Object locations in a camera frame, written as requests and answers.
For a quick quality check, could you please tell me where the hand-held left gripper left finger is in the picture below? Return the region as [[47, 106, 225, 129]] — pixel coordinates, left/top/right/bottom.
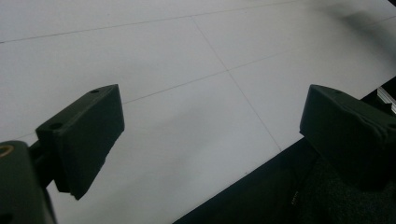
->
[[35, 83, 126, 201]]

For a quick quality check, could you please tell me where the aluminium floor rail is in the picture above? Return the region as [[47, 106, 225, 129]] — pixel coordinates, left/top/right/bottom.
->
[[376, 86, 396, 114]]

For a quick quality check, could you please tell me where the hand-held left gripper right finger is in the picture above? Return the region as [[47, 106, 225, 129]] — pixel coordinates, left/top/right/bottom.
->
[[299, 83, 396, 191]]

